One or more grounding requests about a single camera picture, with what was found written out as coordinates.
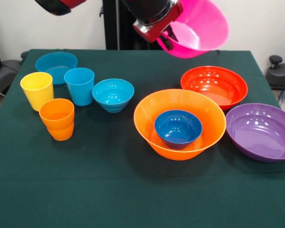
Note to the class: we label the large pink bowl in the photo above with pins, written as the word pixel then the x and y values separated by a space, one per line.
pixel 204 28

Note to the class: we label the light blue ribbed bowl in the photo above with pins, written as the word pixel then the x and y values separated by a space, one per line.
pixel 112 95

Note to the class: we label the small dark blue bowl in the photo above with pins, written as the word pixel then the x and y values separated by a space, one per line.
pixel 178 130

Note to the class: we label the yellow cup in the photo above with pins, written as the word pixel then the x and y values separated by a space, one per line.
pixel 36 92

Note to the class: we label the light blue shallow bowl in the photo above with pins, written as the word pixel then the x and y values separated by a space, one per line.
pixel 54 61

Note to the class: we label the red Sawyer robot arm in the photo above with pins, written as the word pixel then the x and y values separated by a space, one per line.
pixel 152 9

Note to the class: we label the red bowl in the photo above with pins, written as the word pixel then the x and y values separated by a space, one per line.
pixel 213 83

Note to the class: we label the light blue cup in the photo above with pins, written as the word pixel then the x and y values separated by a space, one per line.
pixel 79 90

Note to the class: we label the orange cup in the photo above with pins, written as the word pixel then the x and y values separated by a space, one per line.
pixel 58 123

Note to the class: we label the purple bowl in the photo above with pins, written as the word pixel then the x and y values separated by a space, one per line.
pixel 261 135

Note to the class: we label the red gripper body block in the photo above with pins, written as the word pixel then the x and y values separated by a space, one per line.
pixel 160 29

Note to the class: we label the large orange bowl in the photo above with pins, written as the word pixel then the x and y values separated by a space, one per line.
pixel 142 114

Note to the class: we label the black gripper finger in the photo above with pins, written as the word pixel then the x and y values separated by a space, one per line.
pixel 167 44
pixel 172 33

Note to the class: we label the black office chair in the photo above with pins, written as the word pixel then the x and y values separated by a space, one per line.
pixel 4 71

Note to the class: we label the dark green tablecloth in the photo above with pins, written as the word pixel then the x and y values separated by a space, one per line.
pixel 85 178

